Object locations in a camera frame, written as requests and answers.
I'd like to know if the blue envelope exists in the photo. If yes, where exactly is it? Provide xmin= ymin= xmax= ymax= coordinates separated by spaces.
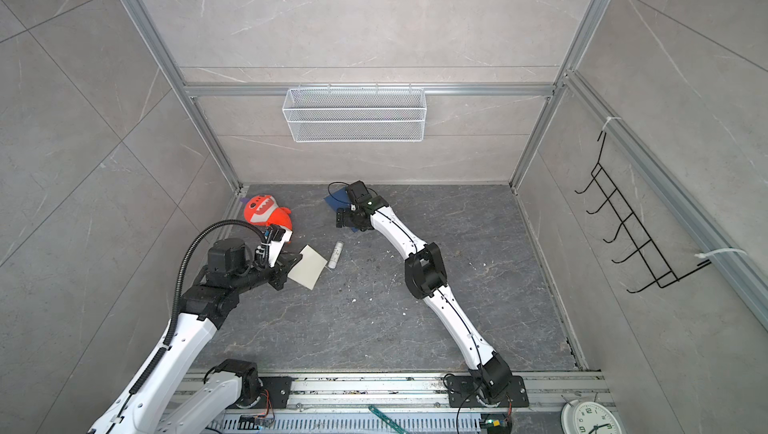
xmin=325 ymin=182 xmax=358 ymax=225

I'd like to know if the beige letter paper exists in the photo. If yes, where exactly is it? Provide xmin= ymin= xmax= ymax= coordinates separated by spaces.
xmin=288 ymin=245 xmax=327 ymax=290

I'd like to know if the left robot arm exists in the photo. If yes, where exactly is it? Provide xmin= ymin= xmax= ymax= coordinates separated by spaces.
xmin=90 ymin=219 xmax=302 ymax=433

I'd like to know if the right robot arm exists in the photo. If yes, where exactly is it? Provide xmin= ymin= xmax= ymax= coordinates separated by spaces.
xmin=326 ymin=181 xmax=530 ymax=408

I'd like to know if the white glue stick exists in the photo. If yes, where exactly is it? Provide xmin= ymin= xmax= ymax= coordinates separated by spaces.
xmin=327 ymin=241 xmax=344 ymax=270

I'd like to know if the red plush toy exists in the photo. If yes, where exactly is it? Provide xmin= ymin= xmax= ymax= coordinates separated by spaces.
xmin=244 ymin=195 xmax=293 ymax=230

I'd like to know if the white analog clock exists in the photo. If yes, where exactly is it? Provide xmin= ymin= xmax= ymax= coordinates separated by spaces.
xmin=561 ymin=400 xmax=623 ymax=434

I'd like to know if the white wire basket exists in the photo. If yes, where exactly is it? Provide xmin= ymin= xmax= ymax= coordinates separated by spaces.
xmin=282 ymin=87 xmax=427 ymax=143

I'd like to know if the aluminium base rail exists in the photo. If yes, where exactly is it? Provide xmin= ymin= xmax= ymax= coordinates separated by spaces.
xmin=179 ymin=372 xmax=613 ymax=434

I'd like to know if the black wire hook rack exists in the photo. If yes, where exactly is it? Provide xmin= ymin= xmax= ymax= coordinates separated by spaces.
xmin=574 ymin=132 xmax=712 ymax=294

